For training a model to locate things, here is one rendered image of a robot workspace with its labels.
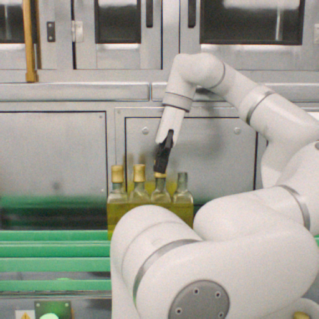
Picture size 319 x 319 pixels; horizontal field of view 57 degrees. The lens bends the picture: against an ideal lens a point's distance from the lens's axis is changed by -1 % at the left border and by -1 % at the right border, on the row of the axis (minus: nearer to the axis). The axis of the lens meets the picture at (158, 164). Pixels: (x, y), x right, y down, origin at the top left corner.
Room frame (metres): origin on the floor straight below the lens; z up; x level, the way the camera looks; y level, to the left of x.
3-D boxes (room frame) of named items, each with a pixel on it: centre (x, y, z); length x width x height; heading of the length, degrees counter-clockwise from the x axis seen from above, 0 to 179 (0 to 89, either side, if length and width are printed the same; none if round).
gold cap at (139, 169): (0.78, 0.05, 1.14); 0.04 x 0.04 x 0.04
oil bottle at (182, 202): (0.78, -0.06, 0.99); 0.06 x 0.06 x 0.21; 1
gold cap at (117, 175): (0.77, 0.11, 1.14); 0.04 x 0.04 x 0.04
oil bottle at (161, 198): (0.78, -0.01, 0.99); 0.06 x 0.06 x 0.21; 2
